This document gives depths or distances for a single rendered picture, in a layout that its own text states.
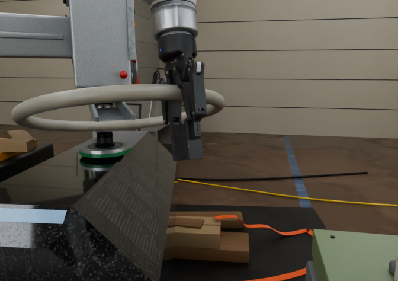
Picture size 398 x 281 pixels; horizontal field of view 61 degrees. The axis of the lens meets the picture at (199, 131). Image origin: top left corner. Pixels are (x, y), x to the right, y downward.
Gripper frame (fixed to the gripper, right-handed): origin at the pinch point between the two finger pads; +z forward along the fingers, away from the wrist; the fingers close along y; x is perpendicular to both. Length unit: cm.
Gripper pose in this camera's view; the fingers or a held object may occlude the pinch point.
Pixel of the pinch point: (186, 142)
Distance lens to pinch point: 64.5
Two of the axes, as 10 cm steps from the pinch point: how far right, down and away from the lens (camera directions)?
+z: 1.0, 9.9, -0.8
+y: -5.7, 1.2, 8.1
